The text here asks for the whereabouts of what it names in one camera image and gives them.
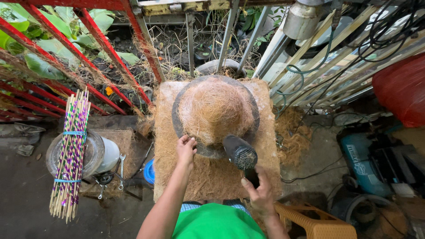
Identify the person's right hand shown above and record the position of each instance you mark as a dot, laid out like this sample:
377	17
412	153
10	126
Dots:
262	197

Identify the person's left hand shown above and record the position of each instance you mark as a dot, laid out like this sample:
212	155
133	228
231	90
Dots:
186	151

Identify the person's left fingers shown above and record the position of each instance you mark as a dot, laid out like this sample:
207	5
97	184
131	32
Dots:
188	139

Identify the round black dome mould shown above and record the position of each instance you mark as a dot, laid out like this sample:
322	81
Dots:
181	109

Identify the black heat gun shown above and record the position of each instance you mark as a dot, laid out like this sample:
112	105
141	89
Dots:
239	152

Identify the coconut fibre dome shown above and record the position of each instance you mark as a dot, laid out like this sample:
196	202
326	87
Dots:
214	111

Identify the coconut fibre covered block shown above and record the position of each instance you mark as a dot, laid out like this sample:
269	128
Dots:
206	176

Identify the blue plastic lid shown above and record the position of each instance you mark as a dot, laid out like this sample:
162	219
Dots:
149	172

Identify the blue checked shorts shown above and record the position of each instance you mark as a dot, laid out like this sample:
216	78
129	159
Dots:
192	205

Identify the brown fibre mat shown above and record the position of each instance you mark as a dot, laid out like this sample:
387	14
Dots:
114	149

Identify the silver open-end wrench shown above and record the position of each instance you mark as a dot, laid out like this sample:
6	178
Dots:
121	172

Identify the old grey tyre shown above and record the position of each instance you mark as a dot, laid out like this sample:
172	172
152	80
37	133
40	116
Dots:
212	66

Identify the green shirt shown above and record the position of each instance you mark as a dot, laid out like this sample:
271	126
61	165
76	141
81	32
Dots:
217	222

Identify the white plastic bucket with lid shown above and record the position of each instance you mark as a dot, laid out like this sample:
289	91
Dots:
99	154

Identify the loose coconut fibre heap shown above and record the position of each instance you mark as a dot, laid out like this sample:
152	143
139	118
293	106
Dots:
292	139

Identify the grey metal gate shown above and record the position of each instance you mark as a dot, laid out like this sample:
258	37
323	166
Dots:
212	33

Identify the bundle of foil-wrapped sticks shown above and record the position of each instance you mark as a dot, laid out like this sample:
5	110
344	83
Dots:
70	156

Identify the red metal railing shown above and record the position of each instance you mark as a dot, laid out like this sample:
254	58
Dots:
66	56

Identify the yellow plastic stool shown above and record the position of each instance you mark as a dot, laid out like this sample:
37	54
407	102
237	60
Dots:
315	222

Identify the dented metal pot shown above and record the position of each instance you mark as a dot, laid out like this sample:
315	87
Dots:
301	20

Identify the green leafy plants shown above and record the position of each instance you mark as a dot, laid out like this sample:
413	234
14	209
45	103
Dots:
49	36

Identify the blue air compressor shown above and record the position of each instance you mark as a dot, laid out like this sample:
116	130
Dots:
363	166

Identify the red sack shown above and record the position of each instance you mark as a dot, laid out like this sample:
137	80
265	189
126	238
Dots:
401	89

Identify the leaning wooden slat frame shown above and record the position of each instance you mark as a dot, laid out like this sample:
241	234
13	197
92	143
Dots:
335	63

